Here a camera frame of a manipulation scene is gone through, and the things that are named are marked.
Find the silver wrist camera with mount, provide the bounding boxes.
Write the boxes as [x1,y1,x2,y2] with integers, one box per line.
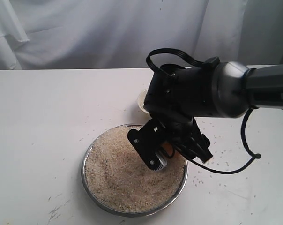
[127,119,167,171]

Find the white backdrop cloth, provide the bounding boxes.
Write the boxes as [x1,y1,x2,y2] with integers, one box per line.
[0,0,283,70]

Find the large steel rice plate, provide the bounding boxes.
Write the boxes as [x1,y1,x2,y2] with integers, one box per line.
[81,124,188,218]

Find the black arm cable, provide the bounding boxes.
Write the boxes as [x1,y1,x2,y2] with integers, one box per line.
[146,48,283,175]

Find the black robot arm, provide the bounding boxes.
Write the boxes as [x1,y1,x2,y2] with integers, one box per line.
[144,61,283,162]

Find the small cream ceramic bowl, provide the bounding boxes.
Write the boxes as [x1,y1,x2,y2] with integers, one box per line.
[137,89,149,114]

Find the brown wooden cup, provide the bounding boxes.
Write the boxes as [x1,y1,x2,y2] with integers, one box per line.
[162,142,180,158]

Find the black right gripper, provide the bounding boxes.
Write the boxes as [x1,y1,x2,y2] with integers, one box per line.
[164,119,213,163]

